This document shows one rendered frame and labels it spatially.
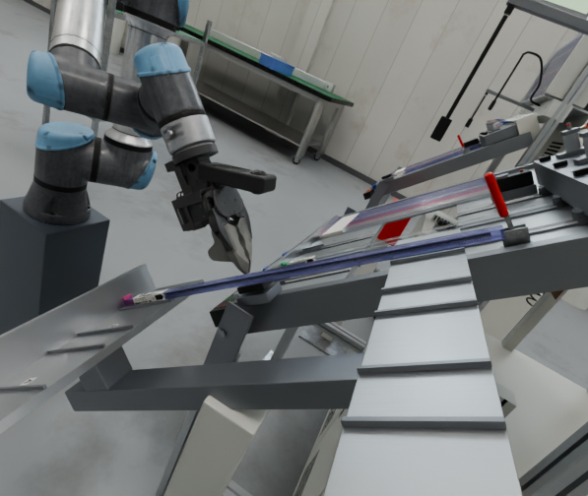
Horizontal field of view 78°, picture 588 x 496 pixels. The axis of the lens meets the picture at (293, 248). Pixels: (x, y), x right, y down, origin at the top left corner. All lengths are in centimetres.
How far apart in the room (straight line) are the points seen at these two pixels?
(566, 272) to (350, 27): 532
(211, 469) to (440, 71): 517
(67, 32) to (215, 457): 65
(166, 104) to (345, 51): 513
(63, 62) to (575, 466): 89
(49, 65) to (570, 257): 74
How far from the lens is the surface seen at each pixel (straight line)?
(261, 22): 627
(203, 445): 44
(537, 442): 107
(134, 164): 104
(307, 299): 59
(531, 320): 131
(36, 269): 114
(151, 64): 61
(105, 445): 131
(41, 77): 68
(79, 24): 78
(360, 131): 547
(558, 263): 54
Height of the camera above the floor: 113
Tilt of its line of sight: 26 degrees down
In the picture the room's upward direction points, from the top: 25 degrees clockwise
